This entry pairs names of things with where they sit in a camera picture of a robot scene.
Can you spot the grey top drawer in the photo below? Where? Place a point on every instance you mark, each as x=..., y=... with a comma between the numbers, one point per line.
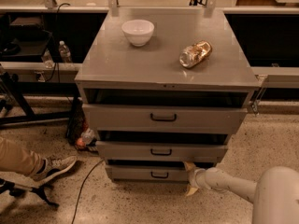
x=164, y=119

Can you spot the grey sneaker shoe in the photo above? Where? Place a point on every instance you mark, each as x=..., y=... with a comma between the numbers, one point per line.
x=54, y=167

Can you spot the grey drawer cabinet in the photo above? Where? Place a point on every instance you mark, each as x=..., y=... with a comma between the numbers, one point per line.
x=116, y=72

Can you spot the white ceramic bowl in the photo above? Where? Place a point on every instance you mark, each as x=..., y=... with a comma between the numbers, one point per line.
x=138, y=32

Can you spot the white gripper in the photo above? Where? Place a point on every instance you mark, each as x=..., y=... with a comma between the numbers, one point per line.
x=199, y=178

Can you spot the dark bag with items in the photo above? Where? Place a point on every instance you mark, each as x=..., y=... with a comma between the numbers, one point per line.
x=77, y=125

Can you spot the grey drawer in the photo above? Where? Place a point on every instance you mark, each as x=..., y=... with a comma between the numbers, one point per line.
x=128, y=151
x=164, y=119
x=147, y=173

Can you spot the khaki trouser leg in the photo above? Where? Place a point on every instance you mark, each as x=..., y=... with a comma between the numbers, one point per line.
x=17, y=159

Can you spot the black chair base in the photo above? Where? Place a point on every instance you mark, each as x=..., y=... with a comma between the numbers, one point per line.
x=17, y=190

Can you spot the black table frame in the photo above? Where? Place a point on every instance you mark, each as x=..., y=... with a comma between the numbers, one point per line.
x=13, y=90

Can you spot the grey middle drawer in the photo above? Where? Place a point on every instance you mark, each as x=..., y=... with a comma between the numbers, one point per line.
x=128, y=151

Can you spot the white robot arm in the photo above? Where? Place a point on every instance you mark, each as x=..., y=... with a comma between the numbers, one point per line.
x=275, y=196

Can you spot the grey bottom drawer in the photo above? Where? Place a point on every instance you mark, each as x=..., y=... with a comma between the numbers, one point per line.
x=147, y=173

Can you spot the crushed gold can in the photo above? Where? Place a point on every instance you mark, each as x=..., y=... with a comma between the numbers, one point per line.
x=195, y=54

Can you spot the clear plastic water bottle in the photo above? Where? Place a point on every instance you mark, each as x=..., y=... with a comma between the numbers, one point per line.
x=65, y=52

